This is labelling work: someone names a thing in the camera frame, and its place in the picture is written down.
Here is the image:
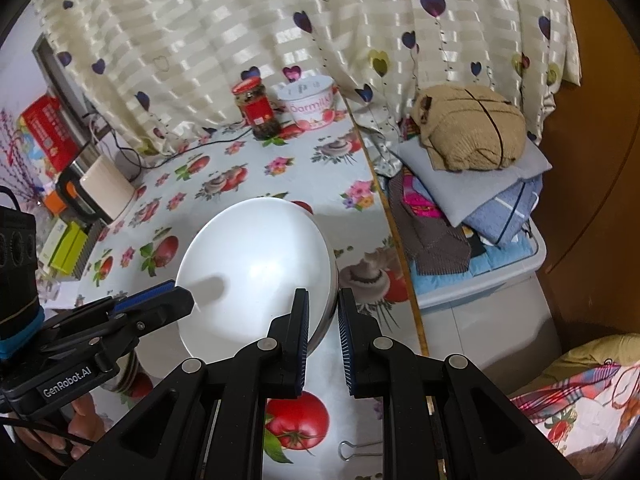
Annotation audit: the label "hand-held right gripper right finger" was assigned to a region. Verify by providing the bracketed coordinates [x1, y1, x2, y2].
[337, 287, 583, 480]

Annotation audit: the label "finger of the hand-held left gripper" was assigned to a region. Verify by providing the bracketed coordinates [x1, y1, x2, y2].
[40, 281, 177, 333]
[37, 287, 197, 373]

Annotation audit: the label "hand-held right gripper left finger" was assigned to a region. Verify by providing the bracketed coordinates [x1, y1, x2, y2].
[60, 287, 311, 480]

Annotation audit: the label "white ceramic bowl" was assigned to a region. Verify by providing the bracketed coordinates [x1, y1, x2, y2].
[102, 347, 143, 395]

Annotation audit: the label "stainless steel bowl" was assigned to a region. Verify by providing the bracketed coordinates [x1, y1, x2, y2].
[175, 198, 339, 362]

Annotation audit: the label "person's left hand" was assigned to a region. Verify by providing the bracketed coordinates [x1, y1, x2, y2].
[14, 391, 108, 467]

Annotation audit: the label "flat white and green box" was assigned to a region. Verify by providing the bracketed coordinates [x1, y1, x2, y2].
[40, 220, 68, 267]

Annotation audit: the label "lime green box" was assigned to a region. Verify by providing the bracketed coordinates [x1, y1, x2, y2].
[50, 220, 89, 277]

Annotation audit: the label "black and white striped box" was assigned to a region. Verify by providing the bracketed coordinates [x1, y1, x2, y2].
[72, 222, 107, 281]

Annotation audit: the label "white and black electric kettle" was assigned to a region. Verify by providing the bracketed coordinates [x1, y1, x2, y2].
[55, 145, 136, 227]

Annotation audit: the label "purple flower branches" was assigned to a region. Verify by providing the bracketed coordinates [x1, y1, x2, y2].
[0, 107, 47, 211]

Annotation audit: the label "brown knit garment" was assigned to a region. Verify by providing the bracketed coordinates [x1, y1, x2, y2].
[387, 175, 474, 277]

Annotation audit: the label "translucent plastic storage box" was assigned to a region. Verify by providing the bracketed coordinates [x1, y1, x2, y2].
[410, 220, 547, 312]

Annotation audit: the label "red printed box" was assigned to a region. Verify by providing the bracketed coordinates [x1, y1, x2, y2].
[20, 95, 82, 172]

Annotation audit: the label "pink patterned cloth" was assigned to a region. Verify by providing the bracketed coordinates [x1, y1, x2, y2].
[400, 169, 447, 222]

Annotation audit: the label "vegetable print tablecloth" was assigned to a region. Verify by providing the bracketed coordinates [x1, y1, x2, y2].
[40, 107, 427, 480]

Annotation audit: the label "grey folded cloth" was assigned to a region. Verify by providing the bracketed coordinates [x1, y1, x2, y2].
[399, 137, 554, 229]

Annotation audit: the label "blue folded cloth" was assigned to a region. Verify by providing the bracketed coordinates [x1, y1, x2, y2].
[462, 179, 544, 247]

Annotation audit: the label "glass jar with red label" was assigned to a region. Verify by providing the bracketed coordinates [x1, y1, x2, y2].
[231, 78, 281, 140]

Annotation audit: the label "plaid print blanket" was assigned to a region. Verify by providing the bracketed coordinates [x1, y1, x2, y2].
[509, 332, 640, 457]

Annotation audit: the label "white yogurt tub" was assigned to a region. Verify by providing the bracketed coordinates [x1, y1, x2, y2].
[277, 76, 337, 132]

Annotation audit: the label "tan knit sweater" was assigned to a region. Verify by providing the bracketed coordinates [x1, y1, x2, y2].
[411, 84, 528, 172]

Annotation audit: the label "cream curtain with heart print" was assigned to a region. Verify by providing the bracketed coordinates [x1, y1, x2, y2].
[32, 0, 583, 162]

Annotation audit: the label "brown wooden panel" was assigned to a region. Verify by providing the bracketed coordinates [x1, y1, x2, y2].
[537, 0, 640, 337]

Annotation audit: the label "binder clip with wire handles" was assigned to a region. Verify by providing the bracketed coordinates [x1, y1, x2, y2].
[337, 439, 387, 462]

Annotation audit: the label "black power cable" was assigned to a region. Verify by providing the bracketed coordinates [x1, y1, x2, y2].
[82, 110, 257, 172]

